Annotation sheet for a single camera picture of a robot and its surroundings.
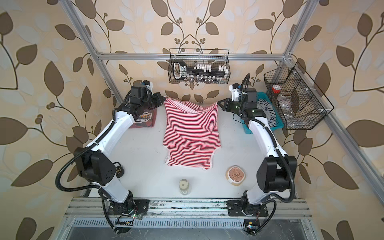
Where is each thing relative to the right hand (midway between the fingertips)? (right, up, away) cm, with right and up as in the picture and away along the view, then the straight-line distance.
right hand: (219, 103), depth 79 cm
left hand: (-29, +4, +1) cm, 29 cm away
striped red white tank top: (-16, -18, +19) cm, 30 cm away
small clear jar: (-18, -42, -7) cm, 46 cm away
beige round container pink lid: (+9, -40, +3) cm, 41 cm away
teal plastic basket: (+25, +3, 0) cm, 25 cm away
